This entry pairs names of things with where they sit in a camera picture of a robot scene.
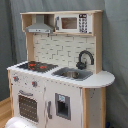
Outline white oven door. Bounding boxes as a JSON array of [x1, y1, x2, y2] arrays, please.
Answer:
[[12, 87, 44, 128]]

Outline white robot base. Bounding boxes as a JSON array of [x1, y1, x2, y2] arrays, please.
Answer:
[[5, 117, 37, 128]]

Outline wooden toy kitchen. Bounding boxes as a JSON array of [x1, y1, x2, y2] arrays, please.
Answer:
[[8, 10, 115, 128]]

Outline grey toy sink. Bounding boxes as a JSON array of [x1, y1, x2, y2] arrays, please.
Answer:
[[53, 67, 92, 81]]

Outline black toy faucet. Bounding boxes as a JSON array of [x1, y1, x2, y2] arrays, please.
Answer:
[[75, 50, 95, 71]]

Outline black toy stovetop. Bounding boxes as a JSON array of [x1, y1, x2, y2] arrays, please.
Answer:
[[20, 61, 56, 72]]

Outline right red stove knob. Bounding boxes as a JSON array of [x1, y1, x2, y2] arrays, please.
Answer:
[[32, 81, 38, 87]]

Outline red stove knob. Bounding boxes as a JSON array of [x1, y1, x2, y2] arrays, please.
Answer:
[[13, 76, 19, 82], [32, 81, 38, 87]]

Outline white cabinet door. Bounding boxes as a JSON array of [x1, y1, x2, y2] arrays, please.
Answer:
[[46, 82, 82, 128]]

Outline toy microwave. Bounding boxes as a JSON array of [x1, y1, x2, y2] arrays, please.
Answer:
[[55, 14, 92, 34]]

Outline grey range hood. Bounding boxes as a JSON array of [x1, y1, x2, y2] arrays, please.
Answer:
[[25, 15, 54, 34]]

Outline left red stove knob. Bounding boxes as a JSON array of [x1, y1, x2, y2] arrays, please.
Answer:
[[13, 76, 19, 82]]

